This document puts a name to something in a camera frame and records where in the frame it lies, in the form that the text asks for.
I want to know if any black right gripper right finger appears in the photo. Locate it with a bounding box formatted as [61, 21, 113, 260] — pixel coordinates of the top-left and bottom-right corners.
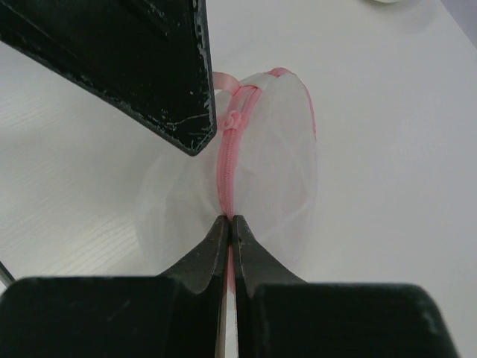
[231, 216, 458, 357]

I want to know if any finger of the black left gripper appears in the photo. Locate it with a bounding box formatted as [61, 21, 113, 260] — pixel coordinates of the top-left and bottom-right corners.
[1, 0, 217, 156]

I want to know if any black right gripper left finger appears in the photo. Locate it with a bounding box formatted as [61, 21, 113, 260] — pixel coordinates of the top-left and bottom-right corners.
[1, 216, 230, 357]

